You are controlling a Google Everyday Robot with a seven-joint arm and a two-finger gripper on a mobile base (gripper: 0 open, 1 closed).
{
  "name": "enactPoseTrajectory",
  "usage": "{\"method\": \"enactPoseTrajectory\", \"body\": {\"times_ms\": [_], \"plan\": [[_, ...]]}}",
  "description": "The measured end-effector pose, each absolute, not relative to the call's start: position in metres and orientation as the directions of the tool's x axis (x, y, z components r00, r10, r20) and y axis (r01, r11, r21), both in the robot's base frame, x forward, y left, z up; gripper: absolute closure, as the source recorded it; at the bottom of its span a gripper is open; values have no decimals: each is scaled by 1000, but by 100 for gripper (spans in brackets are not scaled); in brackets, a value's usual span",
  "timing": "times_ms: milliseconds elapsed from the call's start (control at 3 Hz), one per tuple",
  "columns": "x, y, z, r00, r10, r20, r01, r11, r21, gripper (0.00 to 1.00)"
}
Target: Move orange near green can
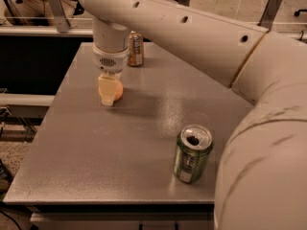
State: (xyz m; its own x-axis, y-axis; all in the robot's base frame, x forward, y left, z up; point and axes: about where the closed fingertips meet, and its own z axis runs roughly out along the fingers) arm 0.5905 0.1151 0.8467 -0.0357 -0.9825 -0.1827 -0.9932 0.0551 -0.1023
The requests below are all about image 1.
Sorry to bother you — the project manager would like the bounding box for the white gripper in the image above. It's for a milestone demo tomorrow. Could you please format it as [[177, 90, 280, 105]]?
[[92, 45, 129, 106]]

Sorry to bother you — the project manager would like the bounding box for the orange fruit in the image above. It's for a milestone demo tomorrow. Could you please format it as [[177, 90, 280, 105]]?
[[114, 81, 124, 101]]

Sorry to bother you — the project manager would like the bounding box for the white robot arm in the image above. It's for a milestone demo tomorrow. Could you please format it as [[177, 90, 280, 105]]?
[[79, 0, 307, 230]]

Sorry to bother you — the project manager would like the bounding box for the gold brown soda can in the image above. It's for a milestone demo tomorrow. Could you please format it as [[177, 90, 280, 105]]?
[[128, 32, 144, 67]]

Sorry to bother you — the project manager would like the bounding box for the green soda can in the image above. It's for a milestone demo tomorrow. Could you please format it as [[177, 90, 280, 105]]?
[[174, 124, 213, 183]]

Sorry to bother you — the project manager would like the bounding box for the grey side shelf left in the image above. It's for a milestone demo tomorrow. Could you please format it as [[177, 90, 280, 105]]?
[[0, 93, 54, 118]]

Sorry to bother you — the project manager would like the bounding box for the left metal rail bracket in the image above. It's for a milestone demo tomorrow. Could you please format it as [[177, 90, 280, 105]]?
[[48, 0, 70, 33]]

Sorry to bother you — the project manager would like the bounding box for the horizontal white rail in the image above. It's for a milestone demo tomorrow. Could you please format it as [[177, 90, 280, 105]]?
[[0, 26, 93, 37]]

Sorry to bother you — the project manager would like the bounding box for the right metal rail bracket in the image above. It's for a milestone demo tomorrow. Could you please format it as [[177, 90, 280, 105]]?
[[258, 0, 283, 31]]

